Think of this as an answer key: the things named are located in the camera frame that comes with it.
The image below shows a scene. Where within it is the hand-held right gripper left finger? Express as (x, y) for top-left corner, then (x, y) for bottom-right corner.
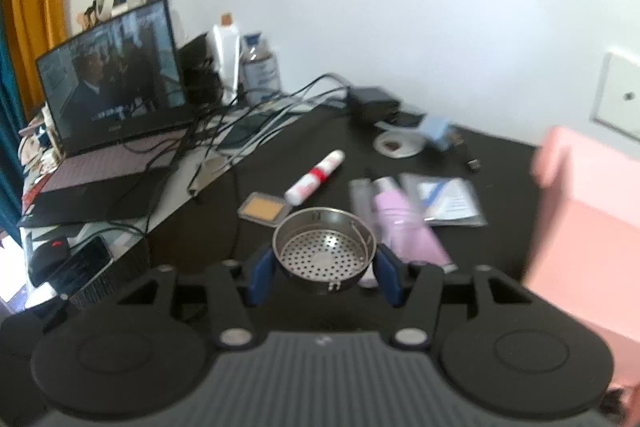
(117, 249), (277, 350)

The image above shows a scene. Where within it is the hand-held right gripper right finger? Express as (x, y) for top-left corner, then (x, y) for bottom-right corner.
(375, 247), (534, 350)

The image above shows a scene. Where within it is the metal strainer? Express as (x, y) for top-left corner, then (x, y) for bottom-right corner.
(272, 206), (378, 295)

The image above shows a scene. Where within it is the pink cardboard box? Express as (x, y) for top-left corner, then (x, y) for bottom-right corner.
(520, 126), (640, 408)

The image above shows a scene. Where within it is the black desktop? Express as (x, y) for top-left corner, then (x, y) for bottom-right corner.
(135, 102), (551, 338)

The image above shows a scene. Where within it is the pink squeeze tube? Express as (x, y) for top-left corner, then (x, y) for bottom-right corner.
(370, 176), (457, 278)

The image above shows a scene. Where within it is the yellow powder compact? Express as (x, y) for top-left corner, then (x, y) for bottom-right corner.
(237, 191), (291, 226)

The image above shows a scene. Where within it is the clear lip gloss tube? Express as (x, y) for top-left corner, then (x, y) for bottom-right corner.
(348, 177), (381, 233)

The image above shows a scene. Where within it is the clear foil sachet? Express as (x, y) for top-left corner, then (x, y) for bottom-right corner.
(400, 173), (488, 228)

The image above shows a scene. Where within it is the white red lip balm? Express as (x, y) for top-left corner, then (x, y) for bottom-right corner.
(284, 149), (346, 206)

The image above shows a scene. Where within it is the white tape roll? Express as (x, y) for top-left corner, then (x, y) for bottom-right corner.
(374, 129), (426, 158)

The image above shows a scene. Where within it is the blue-grey plug adapter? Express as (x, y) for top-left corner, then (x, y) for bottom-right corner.
(420, 117), (453, 150)

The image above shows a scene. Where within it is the black power adapter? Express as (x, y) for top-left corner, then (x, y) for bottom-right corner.
(346, 87), (401, 124)

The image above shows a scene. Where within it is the black smartphone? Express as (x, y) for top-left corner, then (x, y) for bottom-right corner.
(47, 237), (113, 293)

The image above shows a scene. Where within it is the clear bottle blue cap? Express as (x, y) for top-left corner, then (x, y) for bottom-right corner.
(240, 32), (282, 105)

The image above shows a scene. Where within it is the black red mouse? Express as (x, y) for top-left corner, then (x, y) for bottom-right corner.
(27, 237), (73, 288)

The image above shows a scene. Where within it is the black laptop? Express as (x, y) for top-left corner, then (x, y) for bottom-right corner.
(17, 0), (201, 228)

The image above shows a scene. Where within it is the teal curtain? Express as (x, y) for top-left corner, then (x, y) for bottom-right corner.
(0, 12), (28, 238)

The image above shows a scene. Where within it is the yellow curtain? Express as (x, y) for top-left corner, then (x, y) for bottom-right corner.
(0, 0), (68, 118)

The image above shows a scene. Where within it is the short black connector cable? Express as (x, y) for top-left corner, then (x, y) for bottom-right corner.
(447, 132), (483, 172)

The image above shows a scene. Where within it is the white wall socket strip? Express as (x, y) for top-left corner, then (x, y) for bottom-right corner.
(590, 49), (640, 138)

